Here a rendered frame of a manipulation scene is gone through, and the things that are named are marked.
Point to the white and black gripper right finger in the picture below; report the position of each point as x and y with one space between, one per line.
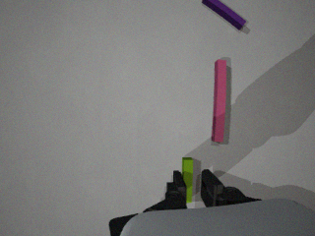
215 194

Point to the pink rod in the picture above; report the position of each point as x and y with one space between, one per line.
219 101

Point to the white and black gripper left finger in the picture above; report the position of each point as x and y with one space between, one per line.
173 200

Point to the purple rod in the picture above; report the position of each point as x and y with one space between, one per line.
225 12

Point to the lime green rod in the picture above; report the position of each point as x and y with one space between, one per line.
187 174

